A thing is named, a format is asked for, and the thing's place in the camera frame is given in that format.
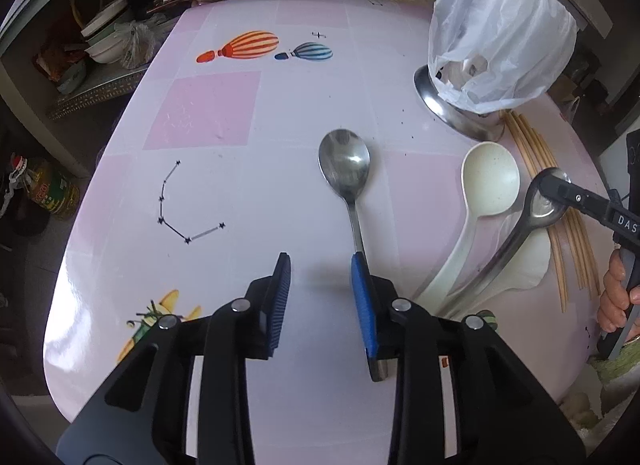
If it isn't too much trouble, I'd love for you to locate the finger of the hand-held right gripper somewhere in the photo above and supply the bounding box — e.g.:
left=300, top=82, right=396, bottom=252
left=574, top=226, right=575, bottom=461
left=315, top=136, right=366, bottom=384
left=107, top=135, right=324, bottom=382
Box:
left=537, top=168, right=613, bottom=223

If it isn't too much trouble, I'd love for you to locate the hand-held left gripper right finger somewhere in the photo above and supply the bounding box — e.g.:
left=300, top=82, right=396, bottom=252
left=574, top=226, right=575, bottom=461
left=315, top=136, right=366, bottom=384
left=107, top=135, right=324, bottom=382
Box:
left=350, top=251, right=586, bottom=465

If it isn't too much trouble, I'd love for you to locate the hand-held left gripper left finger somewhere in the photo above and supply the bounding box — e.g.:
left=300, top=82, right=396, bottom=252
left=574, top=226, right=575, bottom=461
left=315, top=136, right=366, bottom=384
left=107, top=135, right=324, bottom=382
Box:
left=56, top=252, right=293, bottom=465

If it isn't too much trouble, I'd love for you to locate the bunch of wooden chopsticks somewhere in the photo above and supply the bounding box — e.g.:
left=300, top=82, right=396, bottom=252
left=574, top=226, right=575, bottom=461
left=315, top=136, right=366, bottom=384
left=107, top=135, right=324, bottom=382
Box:
left=500, top=110, right=601, bottom=313

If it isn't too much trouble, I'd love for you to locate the white rice paddle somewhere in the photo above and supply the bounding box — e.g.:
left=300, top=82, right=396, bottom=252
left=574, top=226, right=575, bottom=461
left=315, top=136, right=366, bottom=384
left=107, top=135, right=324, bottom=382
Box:
left=467, top=225, right=552, bottom=312

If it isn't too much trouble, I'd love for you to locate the metal spoon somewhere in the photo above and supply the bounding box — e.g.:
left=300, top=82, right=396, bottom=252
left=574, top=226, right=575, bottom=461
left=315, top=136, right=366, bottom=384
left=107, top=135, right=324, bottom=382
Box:
left=435, top=172, right=573, bottom=318
left=318, top=128, right=372, bottom=256

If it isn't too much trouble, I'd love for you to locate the cream ladle spoon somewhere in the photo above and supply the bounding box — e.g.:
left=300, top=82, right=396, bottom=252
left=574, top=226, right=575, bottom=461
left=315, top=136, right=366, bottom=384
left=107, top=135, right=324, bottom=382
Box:
left=415, top=142, right=521, bottom=301

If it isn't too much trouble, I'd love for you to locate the steel utensil holder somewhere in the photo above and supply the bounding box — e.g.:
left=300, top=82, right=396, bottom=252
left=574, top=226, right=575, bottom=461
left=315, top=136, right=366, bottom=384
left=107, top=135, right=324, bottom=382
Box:
left=413, top=65, right=507, bottom=142

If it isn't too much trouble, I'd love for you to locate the person's right hand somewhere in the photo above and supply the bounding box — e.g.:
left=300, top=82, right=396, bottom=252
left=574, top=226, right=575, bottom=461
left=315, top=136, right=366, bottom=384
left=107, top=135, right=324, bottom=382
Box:
left=597, top=249, right=640, bottom=334

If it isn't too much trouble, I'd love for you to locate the green fuzzy cloth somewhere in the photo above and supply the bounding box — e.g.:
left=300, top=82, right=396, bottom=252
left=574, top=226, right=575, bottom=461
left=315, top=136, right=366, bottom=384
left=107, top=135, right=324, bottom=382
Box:
left=590, top=337, right=640, bottom=398

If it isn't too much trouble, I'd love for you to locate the white plastic liner bag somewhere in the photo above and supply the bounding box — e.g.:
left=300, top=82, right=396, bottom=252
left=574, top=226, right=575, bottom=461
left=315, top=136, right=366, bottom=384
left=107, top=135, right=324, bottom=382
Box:
left=427, top=0, right=578, bottom=113

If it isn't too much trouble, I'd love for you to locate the yellow cooking oil bottle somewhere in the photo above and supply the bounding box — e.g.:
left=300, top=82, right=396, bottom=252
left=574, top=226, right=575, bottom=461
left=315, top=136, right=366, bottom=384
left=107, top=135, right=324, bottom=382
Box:
left=10, top=155, right=81, bottom=221

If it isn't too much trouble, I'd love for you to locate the patterned-edge shelf board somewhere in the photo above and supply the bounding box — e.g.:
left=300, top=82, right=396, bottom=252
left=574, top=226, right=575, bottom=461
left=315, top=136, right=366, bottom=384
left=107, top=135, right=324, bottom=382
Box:
left=47, top=65, right=148, bottom=121

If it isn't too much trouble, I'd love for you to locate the dark filled plastic bag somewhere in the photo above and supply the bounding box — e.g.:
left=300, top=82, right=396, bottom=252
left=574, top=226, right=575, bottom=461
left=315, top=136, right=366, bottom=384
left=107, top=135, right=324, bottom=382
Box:
left=116, top=15, right=166, bottom=69

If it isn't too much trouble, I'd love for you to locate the small teal bowl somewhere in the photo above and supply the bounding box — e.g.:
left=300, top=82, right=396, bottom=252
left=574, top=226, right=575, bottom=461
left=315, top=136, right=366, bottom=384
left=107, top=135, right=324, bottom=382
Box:
left=56, top=62, right=87, bottom=95

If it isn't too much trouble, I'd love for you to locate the stack of white bowls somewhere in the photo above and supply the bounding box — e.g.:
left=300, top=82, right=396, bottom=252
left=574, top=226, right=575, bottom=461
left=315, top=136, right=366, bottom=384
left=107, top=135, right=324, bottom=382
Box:
left=81, top=0, right=132, bottom=63

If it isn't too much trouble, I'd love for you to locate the red snack packet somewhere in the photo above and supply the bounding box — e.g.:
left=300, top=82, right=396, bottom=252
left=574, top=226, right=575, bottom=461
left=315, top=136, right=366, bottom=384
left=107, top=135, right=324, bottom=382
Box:
left=34, top=38, right=83, bottom=83

